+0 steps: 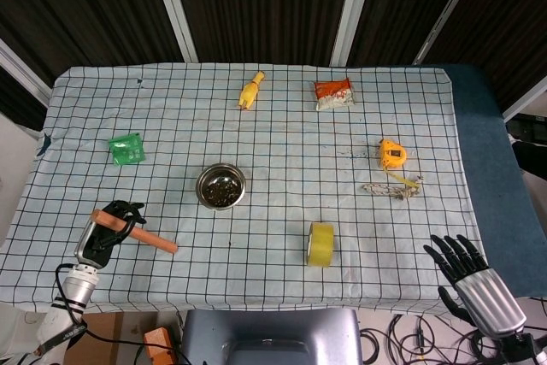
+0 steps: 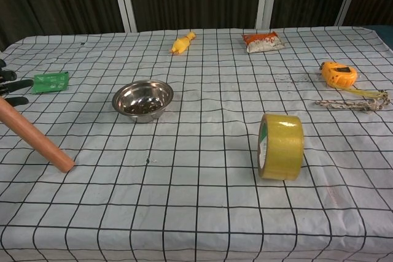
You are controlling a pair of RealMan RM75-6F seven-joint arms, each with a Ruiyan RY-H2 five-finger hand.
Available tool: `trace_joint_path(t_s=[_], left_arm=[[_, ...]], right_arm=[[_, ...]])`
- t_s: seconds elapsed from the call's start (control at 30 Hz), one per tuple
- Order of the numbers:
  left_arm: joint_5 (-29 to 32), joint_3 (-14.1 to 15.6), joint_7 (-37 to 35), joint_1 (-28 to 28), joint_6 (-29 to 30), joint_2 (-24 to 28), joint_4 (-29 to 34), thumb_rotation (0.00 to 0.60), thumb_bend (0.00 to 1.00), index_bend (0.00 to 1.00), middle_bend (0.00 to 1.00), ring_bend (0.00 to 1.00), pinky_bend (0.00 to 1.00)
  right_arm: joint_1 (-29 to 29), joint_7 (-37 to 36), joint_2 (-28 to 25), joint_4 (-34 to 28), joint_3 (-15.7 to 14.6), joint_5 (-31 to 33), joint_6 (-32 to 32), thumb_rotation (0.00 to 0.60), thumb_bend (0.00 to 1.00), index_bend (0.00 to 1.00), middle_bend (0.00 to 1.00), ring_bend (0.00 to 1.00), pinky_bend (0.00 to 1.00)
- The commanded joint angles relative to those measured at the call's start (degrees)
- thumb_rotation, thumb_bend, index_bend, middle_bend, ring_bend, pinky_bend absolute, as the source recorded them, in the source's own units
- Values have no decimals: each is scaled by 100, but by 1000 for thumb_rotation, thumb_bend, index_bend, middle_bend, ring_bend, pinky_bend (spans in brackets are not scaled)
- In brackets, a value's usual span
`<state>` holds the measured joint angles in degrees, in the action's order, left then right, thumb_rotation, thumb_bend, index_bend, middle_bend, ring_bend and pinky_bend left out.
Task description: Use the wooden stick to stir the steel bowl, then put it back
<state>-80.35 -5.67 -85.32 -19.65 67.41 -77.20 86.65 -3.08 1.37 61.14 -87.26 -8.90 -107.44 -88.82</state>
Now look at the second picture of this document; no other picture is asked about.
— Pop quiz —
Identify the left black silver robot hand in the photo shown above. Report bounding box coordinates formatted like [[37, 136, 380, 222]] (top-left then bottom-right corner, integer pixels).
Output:
[[0, 58, 34, 107]]

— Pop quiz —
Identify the wooden rod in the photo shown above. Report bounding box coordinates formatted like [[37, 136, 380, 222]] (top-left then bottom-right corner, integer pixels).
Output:
[[0, 95, 76, 174]]

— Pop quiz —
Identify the round metal bowl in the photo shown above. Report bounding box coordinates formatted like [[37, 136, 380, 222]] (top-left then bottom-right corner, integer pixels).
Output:
[[111, 80, 174, 124]]

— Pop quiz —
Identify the green packet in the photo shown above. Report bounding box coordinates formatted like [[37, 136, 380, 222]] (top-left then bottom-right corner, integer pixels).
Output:
[[31, 71, 70, 94]]

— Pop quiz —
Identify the yellow rubber chicken toy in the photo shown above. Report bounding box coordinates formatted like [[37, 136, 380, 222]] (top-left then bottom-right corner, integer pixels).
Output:
[[169, 31, 197, 56]]

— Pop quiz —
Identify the white black checked tablecloth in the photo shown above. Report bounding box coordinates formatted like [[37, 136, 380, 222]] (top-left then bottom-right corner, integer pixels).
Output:
[[0, 25, 393, 262]]

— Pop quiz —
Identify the orange white snack bag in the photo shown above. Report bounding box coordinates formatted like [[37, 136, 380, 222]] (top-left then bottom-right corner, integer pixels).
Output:
[[241, 31, 286, 54]]

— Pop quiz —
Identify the yellow packing tape roll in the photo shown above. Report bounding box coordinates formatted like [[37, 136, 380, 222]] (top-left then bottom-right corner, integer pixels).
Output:
[[257, 113, 305, 180]]

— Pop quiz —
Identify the orange tape measure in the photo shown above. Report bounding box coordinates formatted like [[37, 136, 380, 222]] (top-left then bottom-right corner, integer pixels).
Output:
[[319, 61, 388, 97]]

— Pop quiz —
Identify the braided beige rope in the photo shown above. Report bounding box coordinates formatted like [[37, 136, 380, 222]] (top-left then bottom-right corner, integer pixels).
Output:
[[314, 90, 392, 113]]

